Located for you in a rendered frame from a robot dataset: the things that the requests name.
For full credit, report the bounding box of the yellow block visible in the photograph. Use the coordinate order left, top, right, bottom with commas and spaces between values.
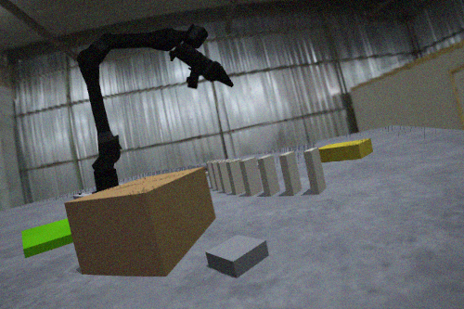
319, 138, 373, 162

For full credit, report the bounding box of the brown rectangular block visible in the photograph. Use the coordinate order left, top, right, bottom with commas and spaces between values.
65, 166, 216, 277

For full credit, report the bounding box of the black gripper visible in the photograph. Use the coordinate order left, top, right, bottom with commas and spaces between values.
187, 50, 234, 87

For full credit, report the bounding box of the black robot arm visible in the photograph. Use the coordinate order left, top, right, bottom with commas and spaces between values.
77, 24, 208, 194

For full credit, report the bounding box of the green rectangular block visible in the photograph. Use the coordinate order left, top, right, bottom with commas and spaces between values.
21, 218, 73, 258

